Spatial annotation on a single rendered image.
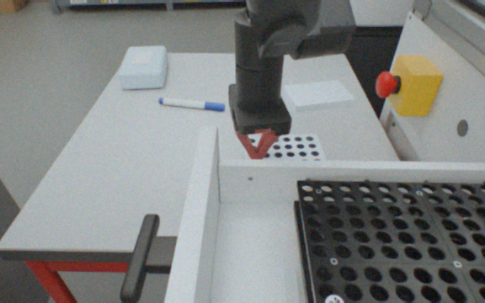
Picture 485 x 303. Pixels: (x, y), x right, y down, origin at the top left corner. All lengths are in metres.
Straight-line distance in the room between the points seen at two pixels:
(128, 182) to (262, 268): 0.29
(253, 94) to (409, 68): 0.26
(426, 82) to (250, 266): 0.37
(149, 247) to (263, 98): 0.22
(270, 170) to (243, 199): 0.05
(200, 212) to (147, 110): 0.47
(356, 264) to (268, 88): 0.21
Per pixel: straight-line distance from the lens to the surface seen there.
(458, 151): 0.52
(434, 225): 0.33
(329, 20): 0.38
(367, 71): 1.14
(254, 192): 0.37
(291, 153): 0.52
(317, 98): 0.71
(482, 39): 0.50
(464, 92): 0.52
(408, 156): 0.67
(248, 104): 0.40
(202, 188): 0.28
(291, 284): 0.32
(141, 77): 0.77
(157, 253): 0.26
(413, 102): 0.57
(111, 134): 0.66
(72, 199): 0.55
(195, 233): 0.25
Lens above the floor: 1.13
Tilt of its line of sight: 40 degrees down
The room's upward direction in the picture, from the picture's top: straight up
